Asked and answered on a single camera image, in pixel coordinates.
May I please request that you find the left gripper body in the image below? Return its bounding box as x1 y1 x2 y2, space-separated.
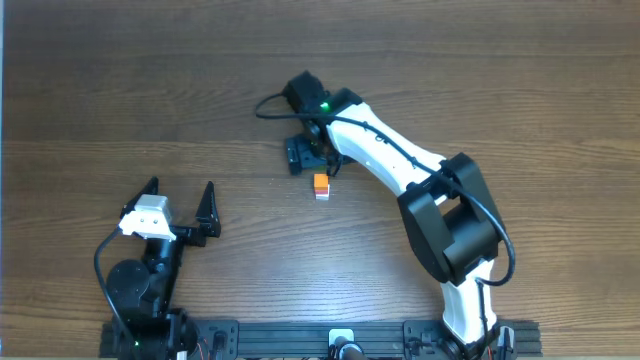
172 224 209 248

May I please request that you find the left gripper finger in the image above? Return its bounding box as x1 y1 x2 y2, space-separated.
119 176 160 219
195 180 222 239

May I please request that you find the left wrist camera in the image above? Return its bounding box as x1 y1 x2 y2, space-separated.
118 193 177 242

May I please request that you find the mounting rail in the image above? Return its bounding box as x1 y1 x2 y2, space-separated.
99 318 544 359

